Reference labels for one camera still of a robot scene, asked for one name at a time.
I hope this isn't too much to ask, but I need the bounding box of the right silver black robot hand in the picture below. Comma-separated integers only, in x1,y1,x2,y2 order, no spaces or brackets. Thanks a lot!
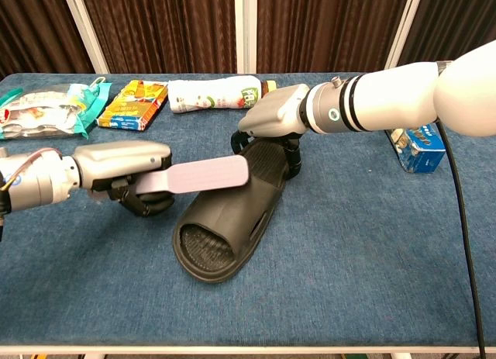
231,83,312,179

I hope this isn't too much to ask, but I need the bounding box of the orange yellow carton box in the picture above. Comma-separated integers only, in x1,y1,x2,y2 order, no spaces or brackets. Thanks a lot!
95,79,170,133

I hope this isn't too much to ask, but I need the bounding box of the teal white snack bag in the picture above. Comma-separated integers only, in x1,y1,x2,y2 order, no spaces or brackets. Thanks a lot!
0,82,112,141

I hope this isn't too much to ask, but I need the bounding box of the brown pleated partition panel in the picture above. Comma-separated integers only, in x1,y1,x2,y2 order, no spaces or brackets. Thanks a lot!
256,0,412,74
0,0,96,80
394,0,496,67
79,0,237,74

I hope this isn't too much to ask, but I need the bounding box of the black slipper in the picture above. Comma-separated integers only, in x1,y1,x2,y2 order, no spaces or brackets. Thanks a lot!
172,136,298,285

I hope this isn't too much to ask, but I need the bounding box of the white bottle yellow cap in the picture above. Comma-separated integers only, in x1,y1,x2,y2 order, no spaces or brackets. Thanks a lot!
167,74,278,114

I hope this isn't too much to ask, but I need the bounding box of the white partition frame post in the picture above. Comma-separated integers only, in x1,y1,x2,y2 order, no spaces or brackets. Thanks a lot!
233,0,259,74
60,0,110,74
382,0,426,74

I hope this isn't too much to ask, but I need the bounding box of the grey scrub brush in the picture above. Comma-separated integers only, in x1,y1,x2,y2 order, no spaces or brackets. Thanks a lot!
131,154,250,198

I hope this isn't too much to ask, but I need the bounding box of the blue fabric covered table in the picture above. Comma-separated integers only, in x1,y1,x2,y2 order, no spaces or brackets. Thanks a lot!
0,72,496,359

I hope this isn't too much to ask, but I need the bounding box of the blue cookie box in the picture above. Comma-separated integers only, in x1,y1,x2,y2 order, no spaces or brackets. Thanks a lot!
385,123,448,174

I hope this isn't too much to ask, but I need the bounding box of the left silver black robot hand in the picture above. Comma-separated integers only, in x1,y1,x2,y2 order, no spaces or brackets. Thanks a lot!
71,140,175,218

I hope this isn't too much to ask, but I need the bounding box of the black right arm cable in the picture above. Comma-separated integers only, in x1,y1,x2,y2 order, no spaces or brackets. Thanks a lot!
434,59,488,359

